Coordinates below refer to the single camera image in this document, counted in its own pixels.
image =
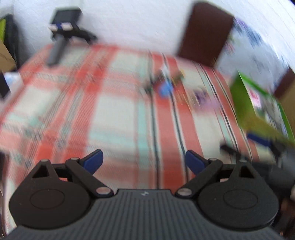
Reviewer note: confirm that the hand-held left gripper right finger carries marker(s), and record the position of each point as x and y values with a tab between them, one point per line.
196	161

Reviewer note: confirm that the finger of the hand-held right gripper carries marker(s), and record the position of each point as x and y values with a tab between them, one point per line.
232	150
255	136

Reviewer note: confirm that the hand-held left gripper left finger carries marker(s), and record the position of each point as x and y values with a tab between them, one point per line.
92	161

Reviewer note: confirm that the green storage box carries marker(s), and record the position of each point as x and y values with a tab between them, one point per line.
260	108

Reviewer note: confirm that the plaid blanket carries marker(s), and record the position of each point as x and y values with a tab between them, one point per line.
115	115

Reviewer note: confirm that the brown wooden furniture piece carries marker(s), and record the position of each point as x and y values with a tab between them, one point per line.
285	83

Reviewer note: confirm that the small purple item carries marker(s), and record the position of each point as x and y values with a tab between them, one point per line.
201	97

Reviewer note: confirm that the small blue item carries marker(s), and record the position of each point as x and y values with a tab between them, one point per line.
166	88

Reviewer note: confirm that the floral pillow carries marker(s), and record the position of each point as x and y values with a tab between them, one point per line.
253	46

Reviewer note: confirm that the small white box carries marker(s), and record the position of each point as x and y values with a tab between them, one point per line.
15	83

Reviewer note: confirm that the dark brown headboard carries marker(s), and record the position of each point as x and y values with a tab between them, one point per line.
205	34

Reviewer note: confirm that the cardboard box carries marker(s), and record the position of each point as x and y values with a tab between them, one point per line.
7	57

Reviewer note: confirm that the black bag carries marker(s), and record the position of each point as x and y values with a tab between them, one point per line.
12	37

